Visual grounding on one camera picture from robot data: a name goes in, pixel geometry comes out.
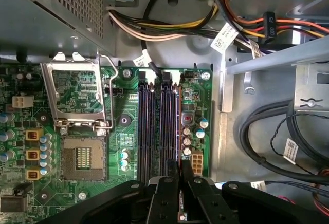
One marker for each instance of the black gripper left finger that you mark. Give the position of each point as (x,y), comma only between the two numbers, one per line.
(164,203)

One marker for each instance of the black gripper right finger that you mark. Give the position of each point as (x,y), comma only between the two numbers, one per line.
(205,203)

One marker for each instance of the black RAM slot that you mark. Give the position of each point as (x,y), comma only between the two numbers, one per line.
(151,131)
(142,131)
(172,131)
(164,131)

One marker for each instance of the black open PC case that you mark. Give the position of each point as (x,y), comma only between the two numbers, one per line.
(231,172)

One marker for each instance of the green Dell motherboard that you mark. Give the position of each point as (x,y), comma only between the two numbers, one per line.
(128,136)

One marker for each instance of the CPU socket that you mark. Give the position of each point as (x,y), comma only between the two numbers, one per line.
(82,157)

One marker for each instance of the metal disk bay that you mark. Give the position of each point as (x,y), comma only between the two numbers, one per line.
(270,58)

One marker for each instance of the metal socket cover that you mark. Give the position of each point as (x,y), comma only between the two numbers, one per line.
(47,93)

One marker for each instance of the grey power supply unit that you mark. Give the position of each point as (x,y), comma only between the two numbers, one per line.
(30,23)

